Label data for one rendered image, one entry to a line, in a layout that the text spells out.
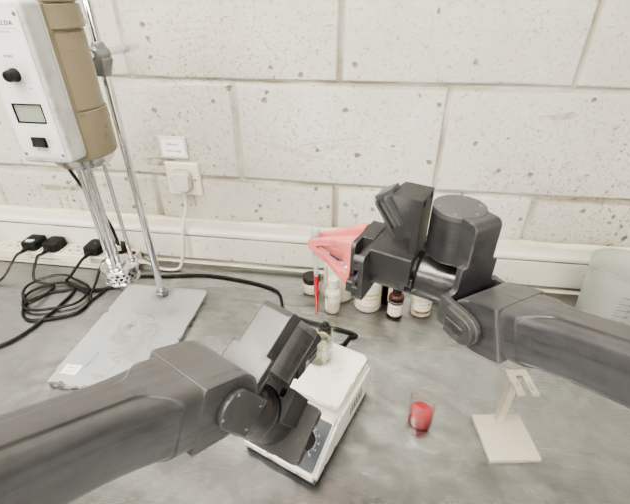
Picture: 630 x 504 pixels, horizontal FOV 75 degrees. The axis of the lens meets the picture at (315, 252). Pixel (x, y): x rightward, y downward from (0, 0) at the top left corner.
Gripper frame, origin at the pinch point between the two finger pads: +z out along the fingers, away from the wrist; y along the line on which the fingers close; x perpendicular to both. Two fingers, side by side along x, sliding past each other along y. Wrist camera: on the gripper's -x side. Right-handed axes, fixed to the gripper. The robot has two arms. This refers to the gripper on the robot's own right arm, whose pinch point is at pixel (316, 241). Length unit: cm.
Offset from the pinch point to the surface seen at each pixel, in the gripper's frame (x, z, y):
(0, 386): 32, 51, 28
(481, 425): 31.0, -27.2, -7.2
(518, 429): 31.0, -32.6, -9.5
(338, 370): 23.1, -4.5, 0.5
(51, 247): 27, 79, -1
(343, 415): 25.4, -8.2, 6.0
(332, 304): 29.1, 7.2, -19.9
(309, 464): 28.3, -6.8, 13.8
